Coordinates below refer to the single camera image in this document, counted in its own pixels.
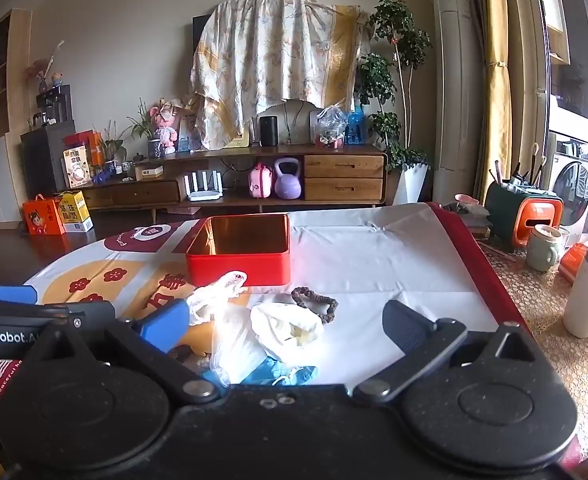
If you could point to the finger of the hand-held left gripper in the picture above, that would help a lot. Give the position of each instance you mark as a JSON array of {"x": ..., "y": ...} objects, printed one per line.
[
  {"x": 8, "y": 294},
  {"x": 93, "y": 312}
]

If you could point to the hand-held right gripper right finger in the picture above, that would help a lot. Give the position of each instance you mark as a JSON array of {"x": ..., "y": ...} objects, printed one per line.
[{"x": 404, "y": 325}]

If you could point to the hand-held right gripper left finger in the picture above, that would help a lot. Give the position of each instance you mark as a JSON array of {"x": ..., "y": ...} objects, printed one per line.
[{"x": 166, "y": 324}]

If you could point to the white lace cloth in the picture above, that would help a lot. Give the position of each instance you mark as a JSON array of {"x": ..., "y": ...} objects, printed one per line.
[{"x": 218, "y": 290}]

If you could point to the clear plastic bag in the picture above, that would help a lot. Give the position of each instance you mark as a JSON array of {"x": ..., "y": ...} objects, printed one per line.
[{"x": 233, "y": 345}]

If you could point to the red tin box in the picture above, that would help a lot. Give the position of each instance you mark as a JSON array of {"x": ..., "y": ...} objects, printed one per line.
[{"x": 239, "y": 270}]

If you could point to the brown scrunchie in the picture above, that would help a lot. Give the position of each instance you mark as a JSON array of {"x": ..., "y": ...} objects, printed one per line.
[{"x": 304, "y": 296}]

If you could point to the blue glove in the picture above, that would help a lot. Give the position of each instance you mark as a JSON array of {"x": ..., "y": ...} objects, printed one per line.
[{"x": 294, "y": 375}]

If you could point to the red gift bag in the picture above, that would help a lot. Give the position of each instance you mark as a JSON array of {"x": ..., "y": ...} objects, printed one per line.
[{"x": 43, "y": 217}]

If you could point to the yellow milk carton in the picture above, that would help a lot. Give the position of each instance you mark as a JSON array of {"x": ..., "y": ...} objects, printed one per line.
[{"x": 73, "y": 212}]

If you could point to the pink flat box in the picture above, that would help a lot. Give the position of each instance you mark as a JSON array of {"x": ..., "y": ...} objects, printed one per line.
[{"x": 186, "y": 210}]

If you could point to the beige lace tablecloth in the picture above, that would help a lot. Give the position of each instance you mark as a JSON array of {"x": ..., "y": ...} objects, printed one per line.
[{"x": 539, "y": 310}]

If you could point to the blue toy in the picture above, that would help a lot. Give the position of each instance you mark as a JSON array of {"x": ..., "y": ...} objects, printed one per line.
[{"x": 102, "y": 176}]

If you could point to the white router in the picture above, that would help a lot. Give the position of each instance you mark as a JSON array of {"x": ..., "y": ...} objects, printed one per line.
[{"x": 202, "y": 192}]

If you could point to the black small fridge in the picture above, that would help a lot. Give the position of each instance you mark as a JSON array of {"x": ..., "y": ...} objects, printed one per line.
[{"x": 43, "y": 160}]

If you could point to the potted tree white planter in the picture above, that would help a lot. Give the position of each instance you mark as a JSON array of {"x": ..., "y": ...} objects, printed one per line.
[{"x": 409, "y": 185}]

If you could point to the pink dish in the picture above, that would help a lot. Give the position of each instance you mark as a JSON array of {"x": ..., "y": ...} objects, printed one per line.
[{"x": 466, "y": 199}]

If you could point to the yellow printed carton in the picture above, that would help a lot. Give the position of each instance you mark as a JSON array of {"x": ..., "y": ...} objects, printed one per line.
[{"x": 77, "y": 170}]

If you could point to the small white cup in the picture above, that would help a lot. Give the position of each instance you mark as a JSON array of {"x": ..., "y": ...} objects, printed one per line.
[{"x": 126, "y": 169}]

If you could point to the dark green holder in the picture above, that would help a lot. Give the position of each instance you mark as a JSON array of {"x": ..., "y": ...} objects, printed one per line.
[{"x": 499, "y": 210}]

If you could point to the beige flat box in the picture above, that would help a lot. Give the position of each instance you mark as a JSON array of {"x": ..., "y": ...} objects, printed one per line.
[{"x": 148, "y": 172}]

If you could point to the green mug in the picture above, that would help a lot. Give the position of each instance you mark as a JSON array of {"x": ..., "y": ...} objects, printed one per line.
[{"x": 541, "y": 250}]

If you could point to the wooden television cabinet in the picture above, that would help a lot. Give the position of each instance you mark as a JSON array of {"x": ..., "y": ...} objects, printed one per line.
[{"x": 344, "y": 180}]

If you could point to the thin leafy potted plant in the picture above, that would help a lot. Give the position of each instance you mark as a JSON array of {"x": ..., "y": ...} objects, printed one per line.
[{"x": 111, "y": 152}]

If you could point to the small dark teapot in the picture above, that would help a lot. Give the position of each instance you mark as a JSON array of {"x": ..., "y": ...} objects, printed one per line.
[{"x": 139, "y": 158}]

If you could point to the pink toy case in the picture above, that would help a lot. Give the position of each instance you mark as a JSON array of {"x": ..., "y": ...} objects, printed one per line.
[{"x": 261, "y": 184}]

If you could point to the orange container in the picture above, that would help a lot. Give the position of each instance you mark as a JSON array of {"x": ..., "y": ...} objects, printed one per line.
[{"x": 539, "y": 220}]

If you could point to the orange gift box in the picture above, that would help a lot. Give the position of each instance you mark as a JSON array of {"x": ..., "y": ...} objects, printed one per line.
[{"x": 86, "y": 140}]

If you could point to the plant in patterned pot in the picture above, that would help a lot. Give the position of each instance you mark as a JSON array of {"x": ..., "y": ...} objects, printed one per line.
[{"x": 154, "y": 149}]

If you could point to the purple kettlebell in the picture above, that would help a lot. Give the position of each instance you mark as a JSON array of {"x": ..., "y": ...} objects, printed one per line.
[{"x": 288, "y": 182}]

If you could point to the bunch of brushes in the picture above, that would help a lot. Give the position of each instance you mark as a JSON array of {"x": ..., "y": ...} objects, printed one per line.
[{"x": 516, "y": 172}]

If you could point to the blue picture card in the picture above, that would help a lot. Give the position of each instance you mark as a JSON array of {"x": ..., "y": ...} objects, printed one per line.
[{"x": 188, "y": 132}]

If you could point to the black coffee machine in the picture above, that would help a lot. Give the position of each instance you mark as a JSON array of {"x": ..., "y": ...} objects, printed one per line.
[{"x": 53, "y": 105}]

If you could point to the pink plush doll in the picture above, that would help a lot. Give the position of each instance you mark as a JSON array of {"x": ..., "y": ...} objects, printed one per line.
[{"x": 163, "y": 127}]

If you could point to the blue toy stool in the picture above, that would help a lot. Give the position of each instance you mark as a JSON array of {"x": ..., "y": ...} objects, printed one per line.
[{"x": 356, "y": 127}]

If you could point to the clear bag of small things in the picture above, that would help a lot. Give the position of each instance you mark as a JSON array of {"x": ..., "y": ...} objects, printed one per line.
[{"x": 330, "y": 127}]

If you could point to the washing machine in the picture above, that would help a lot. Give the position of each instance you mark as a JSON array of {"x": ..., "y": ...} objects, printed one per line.
[{"x": 574, "y": 190}]

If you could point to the black speaker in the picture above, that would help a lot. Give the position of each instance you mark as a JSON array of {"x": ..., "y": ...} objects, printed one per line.
[{"x": 269, "y": 131}]

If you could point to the small doll figure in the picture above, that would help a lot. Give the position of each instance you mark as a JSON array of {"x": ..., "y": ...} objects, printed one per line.
[{"x": 57, "y": 80}]

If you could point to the pink dried flowers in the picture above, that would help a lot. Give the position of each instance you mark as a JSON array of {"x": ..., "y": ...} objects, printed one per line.
[{"x": 38, "y": 67}]

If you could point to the yellow curtain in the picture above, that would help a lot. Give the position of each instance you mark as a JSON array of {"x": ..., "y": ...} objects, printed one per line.
[{"x": 496, "y": 110}]

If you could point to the covered standing air conditioner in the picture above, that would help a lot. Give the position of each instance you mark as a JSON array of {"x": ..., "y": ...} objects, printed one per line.
[{"x": 456, "y": 85}]

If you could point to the floral cloth cover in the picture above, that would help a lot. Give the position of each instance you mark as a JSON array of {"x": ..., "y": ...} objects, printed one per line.
[{"x": 274, "y": 60}]

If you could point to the black television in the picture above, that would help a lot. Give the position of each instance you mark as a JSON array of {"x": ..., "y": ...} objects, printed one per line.
[{"x": 199, "y": 27}]

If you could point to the wooden wall shelf cabinet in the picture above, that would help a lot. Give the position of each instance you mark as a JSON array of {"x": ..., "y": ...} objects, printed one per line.
[{"x": 16, "y": 85}]

